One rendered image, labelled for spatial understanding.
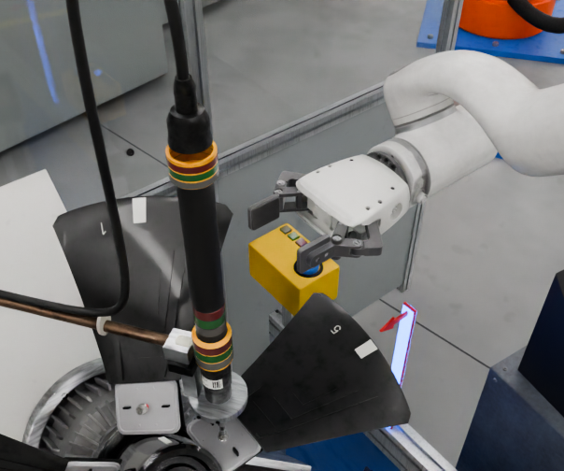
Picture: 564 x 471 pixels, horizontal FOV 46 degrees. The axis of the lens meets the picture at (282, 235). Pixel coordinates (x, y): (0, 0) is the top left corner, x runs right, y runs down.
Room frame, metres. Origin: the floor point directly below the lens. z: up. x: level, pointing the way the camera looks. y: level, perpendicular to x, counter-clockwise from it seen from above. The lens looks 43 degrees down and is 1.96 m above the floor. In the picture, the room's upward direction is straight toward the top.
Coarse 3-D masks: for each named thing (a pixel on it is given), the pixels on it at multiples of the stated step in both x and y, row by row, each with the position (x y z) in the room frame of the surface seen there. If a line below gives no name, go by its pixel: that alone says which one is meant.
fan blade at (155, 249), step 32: (64, 224) 0.63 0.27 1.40; (128, 224) 0.62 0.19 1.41; (160, 224) 0.62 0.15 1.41; (224, 224) 0.62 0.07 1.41; (96, 256) 0.60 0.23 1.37; (128, 256) 0.59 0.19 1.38; (160, 256) 0.59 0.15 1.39; (96, 288) 0.57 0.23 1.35; (160, 288) 0.56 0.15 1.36; (128, 320) 0.54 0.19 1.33; (160, 320) 0.53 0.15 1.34; (192, 320) 0.53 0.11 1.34; (128, 352) 0.51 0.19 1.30; (160, 352) 0.50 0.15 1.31
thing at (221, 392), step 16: (176, 80) 0.46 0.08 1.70; (192, 80) 0.46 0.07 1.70; (176, 96) 0.45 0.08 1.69; (192, 96) 0.46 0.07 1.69; (176, 112) 0.46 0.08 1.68; (192, 112) 0.45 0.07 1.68; (176, 128) 0.45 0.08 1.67; (192, 128) 0.45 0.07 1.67; (208, 128) 0.46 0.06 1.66; (176, 144) 0.45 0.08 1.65; (192, 144) 0.45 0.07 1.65; (208, 144) 0.45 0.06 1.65; (224, 368) 0.45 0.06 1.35; (208, 384) 0.45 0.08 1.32; (224, 384) 0.45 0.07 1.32; (208, 400) 0.45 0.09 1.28; (224, 400) 0.45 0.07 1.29
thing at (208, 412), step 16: (176, 352) 0.46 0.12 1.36; (192, 352) 0.47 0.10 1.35; (176, 368) 0.45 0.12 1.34; (192, 368) 0.45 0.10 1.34; (192, 384) 0.45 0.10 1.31; (240, 384) 0.47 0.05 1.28; (192, 400) 0.45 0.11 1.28; (240, 400) 0.45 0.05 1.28; (208, 416) 0.43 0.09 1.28; (224, 416) 0.43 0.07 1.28
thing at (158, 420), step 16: (128, 384) 0.49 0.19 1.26; (144, 384) 0.48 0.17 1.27; (160, 384) 0.48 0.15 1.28; (176, 384) 0.47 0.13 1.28; (128, 400) 0.47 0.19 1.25; (144, 400) 0.47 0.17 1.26; (160, 400) 0.46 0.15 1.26; (176, 400) 0.46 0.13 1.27; (128, 416) 0.46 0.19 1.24; (144, 416) 0.45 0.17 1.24; (160, 416) 0.45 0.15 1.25; (176, 416) 0.44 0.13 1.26; (128, 432) 0.44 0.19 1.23; (144, 432) 0.44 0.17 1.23; (160, 432) 0.43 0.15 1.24
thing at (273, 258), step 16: (288, 224) 1.00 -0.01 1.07; (256, 240) 0.95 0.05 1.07; (272, 240) 0.95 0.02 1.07; (288, 240) 0.95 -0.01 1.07; (256, 256) 0.93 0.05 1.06; (272, 256) 0.91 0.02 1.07; (288, 256) 0.91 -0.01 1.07; (256, 272) 0.93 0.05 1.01; (272, 272) 0.89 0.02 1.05; (288, 272) 0.87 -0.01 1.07; (320, 272) 0.87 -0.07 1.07; (336, 272) 0.88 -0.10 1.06; (272, 288) 0.89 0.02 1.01; (288, 288) 0.85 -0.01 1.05; (304, 288) 0.83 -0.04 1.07; (320, 288) 0.86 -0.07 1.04; (336, 288) 0.88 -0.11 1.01; (288, 304) 0.85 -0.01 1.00
